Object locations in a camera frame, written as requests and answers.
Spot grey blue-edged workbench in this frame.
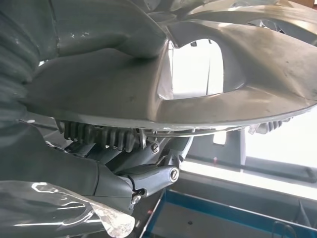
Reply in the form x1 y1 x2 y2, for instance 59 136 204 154
138 154 317 238

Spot clear plastic film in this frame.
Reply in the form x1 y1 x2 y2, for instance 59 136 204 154
0 180 136 238

